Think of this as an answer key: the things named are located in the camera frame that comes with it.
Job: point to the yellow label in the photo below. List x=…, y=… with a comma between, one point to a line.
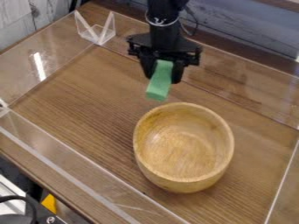
x=49, y=202

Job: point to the clear acrylic tray wall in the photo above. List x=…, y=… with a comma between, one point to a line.
x=87, y=187

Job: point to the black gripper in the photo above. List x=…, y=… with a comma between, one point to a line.
x=165, y=44

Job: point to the clear acrylic corner bracket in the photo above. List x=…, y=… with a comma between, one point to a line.
x=98, y=34

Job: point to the green rectangular block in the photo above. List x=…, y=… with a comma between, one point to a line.
x=161, y=81

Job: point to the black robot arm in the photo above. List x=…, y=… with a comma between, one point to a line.
x=163, y=13

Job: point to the brown wooden bowl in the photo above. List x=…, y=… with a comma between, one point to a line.
x=183, y=145

